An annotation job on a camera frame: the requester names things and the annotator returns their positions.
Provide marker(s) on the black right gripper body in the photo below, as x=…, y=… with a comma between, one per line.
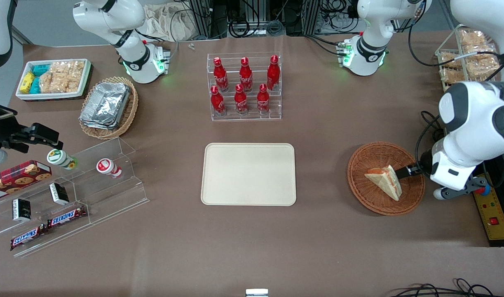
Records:
x=0, y=128

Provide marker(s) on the triangular sandwich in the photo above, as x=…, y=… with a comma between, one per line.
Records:
x=385, y=180

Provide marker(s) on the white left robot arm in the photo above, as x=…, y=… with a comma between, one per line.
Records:
x=474, y=119

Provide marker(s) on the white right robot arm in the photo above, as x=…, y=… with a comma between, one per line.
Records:
x=130, y=45

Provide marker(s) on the brown round wicker basket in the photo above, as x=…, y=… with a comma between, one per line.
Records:
x=373, y=159

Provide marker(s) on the light oval wicker basket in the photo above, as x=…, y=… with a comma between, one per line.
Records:
x=130, y=111

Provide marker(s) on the beige plastic tray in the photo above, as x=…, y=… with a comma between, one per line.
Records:
x=248, y=174

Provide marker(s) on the green lid yogurt cup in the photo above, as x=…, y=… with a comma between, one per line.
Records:
x=59, y=158

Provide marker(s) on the white rectangular snack bin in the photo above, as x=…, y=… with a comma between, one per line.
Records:
x=54, y=95

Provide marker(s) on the teal snack box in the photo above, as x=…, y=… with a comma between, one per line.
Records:
x=41, y=69
x=35, y=86

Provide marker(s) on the red tartan cookie box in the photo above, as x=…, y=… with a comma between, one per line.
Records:
x=17, y=179

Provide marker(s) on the yellow snack box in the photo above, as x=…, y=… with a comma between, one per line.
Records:
x=27, y=82

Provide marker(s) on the bag of rice crackers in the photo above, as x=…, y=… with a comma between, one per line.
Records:
x=62, y=76

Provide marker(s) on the small black white box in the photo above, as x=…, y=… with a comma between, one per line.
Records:
x=22, y=209
x=59, y=194

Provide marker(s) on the stack of foil trays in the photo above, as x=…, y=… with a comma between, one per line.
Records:
x=105, y=105

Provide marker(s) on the red lid yogurt cup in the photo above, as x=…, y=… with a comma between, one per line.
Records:
x=106, y=166

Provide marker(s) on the yellow black power strip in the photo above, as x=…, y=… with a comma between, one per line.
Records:
x=497, y=222

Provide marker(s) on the Snickers chocolate bar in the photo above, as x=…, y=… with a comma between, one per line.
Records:
x=27, y=237
x=66, y=216

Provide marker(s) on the packet of fried snacks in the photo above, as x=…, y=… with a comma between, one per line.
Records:
x=480, y=64
x=451, y=76
x=451, y=60
x=474, y=39

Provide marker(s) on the clear acrylic step stand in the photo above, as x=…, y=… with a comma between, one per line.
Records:
x=111, y=194

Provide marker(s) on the red cola bottle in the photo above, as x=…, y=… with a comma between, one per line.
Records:
x=217, y=102
x=246, y=76
x=263, y=101
x=240, y=101
x=220, y=76
x=273, y=74

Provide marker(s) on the beige cloth bag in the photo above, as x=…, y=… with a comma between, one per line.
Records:
x=165, y=20

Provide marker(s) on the clear acrylic bottle rack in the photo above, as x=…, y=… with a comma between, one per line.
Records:
x=243, y=117

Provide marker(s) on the white box edge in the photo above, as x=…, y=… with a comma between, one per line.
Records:
x=256, y=293

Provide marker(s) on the aluminium equipment rack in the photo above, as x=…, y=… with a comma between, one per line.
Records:
x=276, y=16

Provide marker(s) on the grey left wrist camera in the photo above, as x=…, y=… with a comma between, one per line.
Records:
x=462, y=190

